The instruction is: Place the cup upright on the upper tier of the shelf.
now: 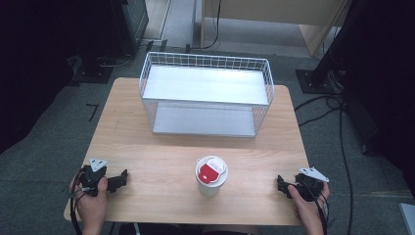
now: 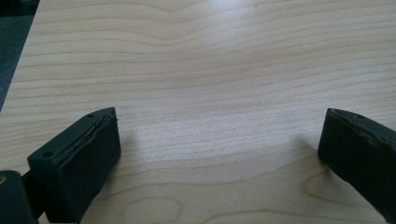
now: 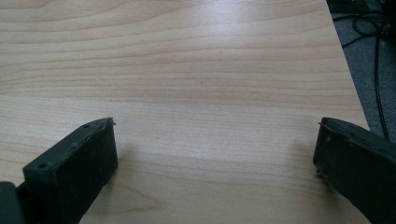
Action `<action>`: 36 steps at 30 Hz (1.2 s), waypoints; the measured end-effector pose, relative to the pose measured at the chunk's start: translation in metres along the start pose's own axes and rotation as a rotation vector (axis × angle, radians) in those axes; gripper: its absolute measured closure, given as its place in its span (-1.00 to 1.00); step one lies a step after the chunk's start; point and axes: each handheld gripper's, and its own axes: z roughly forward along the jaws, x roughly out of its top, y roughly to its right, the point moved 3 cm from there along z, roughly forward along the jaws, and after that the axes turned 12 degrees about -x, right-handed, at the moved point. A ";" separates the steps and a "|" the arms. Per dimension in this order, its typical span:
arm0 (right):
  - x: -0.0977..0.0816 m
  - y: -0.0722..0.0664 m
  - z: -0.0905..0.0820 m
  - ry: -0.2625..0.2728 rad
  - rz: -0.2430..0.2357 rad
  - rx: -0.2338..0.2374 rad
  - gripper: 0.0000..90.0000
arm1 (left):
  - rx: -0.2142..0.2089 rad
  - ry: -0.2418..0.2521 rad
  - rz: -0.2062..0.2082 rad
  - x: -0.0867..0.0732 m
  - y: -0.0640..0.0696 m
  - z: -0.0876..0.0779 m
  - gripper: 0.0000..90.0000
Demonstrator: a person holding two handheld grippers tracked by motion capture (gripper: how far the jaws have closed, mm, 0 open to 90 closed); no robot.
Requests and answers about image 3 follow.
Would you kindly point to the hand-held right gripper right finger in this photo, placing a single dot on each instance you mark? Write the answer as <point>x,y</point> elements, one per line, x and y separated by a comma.
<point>358,165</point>

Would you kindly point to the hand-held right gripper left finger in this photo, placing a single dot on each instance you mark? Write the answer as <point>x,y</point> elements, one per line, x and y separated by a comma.
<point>73,169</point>

